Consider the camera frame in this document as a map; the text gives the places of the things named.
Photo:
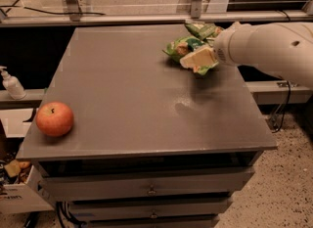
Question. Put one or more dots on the white cardboard box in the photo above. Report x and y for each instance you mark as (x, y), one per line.
(20, 190)

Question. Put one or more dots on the green jalapeno chip bag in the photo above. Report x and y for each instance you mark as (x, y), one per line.
(204, 30)

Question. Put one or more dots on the grey metal rail frame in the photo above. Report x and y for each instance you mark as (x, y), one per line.
(106, 12)

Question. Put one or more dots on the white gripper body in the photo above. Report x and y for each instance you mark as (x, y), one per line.
(222, 50)

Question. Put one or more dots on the white pump bottle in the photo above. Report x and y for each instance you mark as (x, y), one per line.
(12, 85)

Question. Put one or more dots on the green rice chip bag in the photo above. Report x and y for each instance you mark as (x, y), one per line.
(181, 47)

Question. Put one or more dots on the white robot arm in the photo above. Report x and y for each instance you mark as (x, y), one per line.
(283, 50)

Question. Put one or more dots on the red apple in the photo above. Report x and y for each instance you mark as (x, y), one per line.
(54, 119)

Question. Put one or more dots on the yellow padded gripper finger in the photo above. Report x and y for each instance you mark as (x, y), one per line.
(201, 57)

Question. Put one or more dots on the grey drawer cabinet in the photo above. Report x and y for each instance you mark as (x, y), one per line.
(152, 145)

